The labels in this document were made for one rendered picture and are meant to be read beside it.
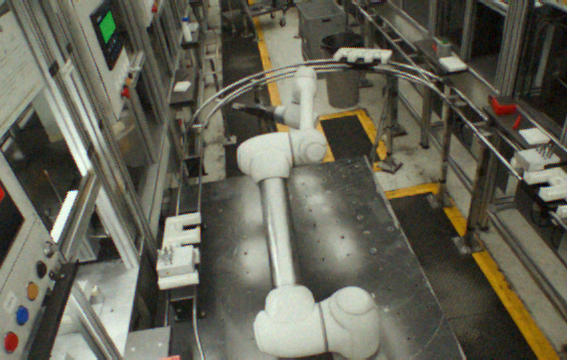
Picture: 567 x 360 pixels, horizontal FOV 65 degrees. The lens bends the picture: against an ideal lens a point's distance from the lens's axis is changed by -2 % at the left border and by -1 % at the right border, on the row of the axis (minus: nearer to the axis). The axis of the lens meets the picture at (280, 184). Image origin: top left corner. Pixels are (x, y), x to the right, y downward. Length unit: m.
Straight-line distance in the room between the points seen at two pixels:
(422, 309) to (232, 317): 0.70
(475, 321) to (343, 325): 1.29
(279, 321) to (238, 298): 0.42
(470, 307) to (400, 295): 0.92
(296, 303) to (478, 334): 1.32
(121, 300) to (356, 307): 0.79
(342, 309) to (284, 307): 0.18
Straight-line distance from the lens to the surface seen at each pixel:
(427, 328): 1.71
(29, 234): 1.08
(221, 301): 1.84
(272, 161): 1.55
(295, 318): 1.43
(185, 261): 1.67
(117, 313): 1.64
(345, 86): 4.27
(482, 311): 2.65
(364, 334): 1.45
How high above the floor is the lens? 2.07
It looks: 37 degrees down
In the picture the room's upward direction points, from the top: 9 degrees counter-clockwise
